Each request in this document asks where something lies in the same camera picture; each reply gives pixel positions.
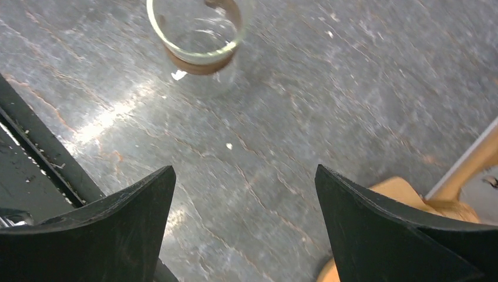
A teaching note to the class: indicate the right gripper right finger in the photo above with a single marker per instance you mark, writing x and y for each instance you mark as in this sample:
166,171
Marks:
397,237

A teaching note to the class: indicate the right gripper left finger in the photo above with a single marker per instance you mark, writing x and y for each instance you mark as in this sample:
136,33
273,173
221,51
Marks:
116,238

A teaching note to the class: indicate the round wooden dripper stand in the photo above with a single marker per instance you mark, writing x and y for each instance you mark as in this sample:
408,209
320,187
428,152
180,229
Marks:
408,206

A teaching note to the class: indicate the white wire shelf rack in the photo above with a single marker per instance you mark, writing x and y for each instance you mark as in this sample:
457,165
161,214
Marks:
481,155

